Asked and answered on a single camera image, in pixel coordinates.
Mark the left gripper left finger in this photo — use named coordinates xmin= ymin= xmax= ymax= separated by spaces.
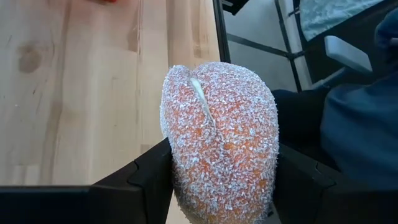
xmin=90 ymin=138 xmax=174 ymax=224

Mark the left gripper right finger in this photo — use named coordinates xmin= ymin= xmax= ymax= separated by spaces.
xmin=272 ymin=142 xmax=371 ymax=224

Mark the oval sprinkled bread roll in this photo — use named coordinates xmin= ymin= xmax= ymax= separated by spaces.
xmin=159 ymin=61 xmax=280 ymax=224

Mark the person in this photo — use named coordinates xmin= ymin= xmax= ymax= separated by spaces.
xmin=270 ymin=9 xmax=398 ymax=190

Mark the grey chair armrest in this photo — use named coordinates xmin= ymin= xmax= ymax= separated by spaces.
xmin=310 ymin=35 xmax=374 ymax=91

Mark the pale patterned fabric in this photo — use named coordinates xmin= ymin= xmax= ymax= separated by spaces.
xmin=298 ymin=0 xmax=386 ymax=42

